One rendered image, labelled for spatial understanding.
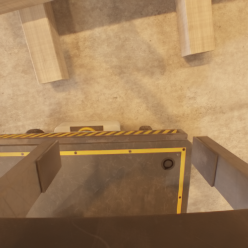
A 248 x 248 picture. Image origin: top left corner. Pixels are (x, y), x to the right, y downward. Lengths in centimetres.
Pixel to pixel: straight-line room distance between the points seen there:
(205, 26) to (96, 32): 43
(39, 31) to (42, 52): 8
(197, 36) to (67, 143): 60
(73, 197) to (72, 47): 59
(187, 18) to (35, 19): 56
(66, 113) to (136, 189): 47
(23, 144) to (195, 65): 74
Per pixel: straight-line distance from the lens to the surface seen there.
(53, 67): 75
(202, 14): 80
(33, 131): 81
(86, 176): 57
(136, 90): 81
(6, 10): 82
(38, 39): 78
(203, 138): 17
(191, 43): 76
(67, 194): 62
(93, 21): 84
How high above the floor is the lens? 80
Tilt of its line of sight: 75 degrees down
